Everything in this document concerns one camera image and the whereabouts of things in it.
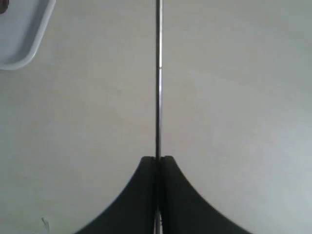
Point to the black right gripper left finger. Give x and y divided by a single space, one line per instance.
133 211

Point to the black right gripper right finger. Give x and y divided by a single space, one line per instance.
183 210

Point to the thin metal skewer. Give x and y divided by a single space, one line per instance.
159 64

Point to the white rectangular plastic tray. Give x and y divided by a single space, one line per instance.
22 27

